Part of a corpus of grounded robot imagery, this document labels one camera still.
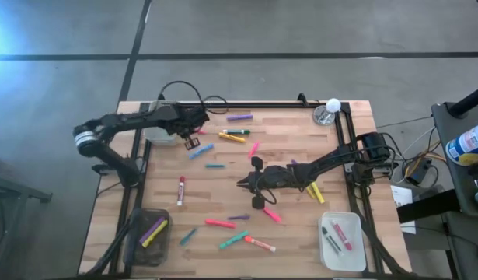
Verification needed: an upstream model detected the orange Expo marker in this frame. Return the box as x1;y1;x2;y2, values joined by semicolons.
243;235;277;254

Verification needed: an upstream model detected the black frame strut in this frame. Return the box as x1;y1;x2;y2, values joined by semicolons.
357;217;413;278
82;208;143;278

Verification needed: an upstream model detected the black pole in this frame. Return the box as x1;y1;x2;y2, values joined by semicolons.
448;83;478;120

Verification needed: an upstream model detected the pink highlighter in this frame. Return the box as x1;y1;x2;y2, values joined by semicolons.
263;207;283;224
247;139;261;160

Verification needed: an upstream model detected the dark grey side cart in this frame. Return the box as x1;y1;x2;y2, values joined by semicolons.
431;101;478;280

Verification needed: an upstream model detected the white light bulb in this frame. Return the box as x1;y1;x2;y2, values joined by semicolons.
325;97;343;114

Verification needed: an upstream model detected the purple Sharpie highlighter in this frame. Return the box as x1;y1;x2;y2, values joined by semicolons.
139;215;166;245

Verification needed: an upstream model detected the pink Expo marker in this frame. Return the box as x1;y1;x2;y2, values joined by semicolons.
330;219;354;252

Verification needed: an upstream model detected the coral red Sharpie highlighter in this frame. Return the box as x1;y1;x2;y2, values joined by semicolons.
204;218;237;229

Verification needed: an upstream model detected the black Expo marker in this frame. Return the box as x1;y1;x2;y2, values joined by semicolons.
320;226;344;257

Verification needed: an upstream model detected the black power box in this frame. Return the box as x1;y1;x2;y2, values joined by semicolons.
403;156;433;187

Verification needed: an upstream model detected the black bar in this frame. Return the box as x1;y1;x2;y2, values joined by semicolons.
396;189;461;225

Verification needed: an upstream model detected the white plastic bin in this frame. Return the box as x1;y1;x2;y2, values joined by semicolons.
318;211;368;272

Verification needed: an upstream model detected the black table frame rail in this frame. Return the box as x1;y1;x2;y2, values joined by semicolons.
120;100;383;278

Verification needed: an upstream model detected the blue highlighter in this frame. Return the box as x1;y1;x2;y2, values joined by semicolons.
188;142;215;160

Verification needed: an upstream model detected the dark translucent plastic bin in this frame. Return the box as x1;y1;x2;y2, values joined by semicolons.
123;208;173;268

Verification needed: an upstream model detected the white paper sheet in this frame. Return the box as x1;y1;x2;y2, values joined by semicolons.
389;184;417;236

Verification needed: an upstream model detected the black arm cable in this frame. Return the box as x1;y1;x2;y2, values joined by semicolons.
253;182;279;206
159;80;229;116

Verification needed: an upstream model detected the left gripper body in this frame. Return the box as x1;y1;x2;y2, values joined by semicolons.
162;103;211;137

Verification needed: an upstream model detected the golden yellow marker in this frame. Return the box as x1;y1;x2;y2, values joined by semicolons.
218;131;247;144

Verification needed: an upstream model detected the light grey plastic bin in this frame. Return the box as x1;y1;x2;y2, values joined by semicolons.
144;100;181;147

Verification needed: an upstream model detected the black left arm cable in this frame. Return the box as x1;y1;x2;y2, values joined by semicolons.
159;80;229;116

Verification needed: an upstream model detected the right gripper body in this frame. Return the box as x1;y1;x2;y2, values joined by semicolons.
250;156;302;211

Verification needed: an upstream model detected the red Expo marker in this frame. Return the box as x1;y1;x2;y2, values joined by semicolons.
176;175;187;207

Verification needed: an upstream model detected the blue white spray can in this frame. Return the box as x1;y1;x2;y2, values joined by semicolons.
445;119;478;167

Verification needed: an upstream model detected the dark metal stand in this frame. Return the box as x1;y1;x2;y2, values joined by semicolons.
0;154;54;280

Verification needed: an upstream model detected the teal wide Sharpie highlighter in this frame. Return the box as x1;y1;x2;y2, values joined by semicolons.
218;229;250;250

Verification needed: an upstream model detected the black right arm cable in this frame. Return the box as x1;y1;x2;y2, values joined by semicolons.
253;182;279;206

